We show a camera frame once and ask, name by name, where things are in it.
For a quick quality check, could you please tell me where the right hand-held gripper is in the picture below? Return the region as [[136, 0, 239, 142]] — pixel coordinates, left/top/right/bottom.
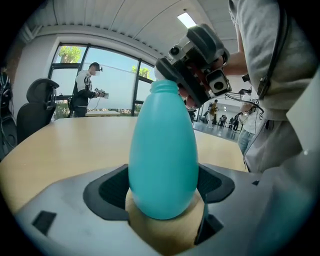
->
[[154, 23, 234, 109]]

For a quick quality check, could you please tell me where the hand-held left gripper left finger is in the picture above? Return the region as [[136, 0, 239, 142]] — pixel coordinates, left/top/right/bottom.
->
[[13, 163, 161, 256]]

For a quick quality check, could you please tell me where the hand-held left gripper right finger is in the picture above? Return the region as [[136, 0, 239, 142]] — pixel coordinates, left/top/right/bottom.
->
[[179, 163, 276, 256]]

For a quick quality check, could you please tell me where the teal spray bottle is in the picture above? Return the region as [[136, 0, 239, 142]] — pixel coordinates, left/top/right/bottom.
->
[[128, 79, 200, 221]]

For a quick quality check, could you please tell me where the person's right forearm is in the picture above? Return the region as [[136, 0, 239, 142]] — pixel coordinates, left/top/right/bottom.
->
[[223, 46, 248, 77]]

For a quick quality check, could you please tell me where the person's right hand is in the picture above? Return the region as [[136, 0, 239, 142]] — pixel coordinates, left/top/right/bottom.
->
[[177, 84, 204, 111]]

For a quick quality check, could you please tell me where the ceiling light panel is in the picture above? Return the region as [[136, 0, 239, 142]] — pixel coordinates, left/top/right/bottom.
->
[[176, 12, 198, 29]]

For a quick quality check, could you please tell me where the person's grey shirt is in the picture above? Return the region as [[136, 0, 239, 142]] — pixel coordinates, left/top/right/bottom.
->
[[228, 0, 316, 174]]

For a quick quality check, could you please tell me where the black-framed window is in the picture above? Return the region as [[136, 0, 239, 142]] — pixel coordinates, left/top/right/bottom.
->
[[48, 42, 157, 118]]

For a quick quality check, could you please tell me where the black office chair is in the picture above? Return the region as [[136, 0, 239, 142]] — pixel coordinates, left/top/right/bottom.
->
[[16, 77, 60, 146]]

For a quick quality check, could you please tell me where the thick black chest cable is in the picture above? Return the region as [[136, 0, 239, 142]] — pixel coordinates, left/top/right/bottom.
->
[[256, 6, 290, 101]]

